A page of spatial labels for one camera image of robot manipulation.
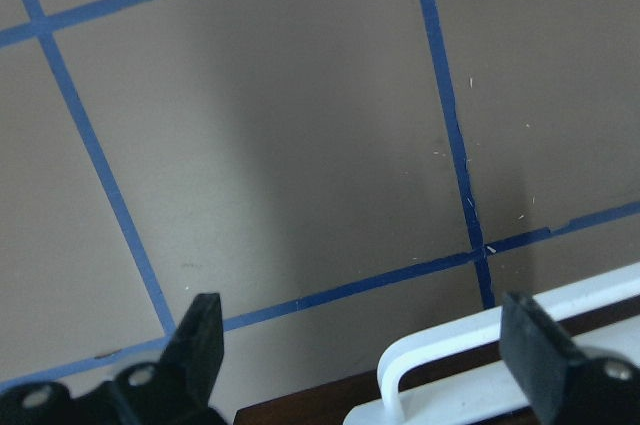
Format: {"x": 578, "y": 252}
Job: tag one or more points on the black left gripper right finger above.
{"x": 539, "y": 354}

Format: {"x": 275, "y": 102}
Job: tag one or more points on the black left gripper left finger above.
{"x": 195, "y": 351}

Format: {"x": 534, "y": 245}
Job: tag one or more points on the white drawer handle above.
{"x": 487, "y": 391}

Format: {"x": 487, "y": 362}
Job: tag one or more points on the wooden drawer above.
{"x": 330, "y": 403}

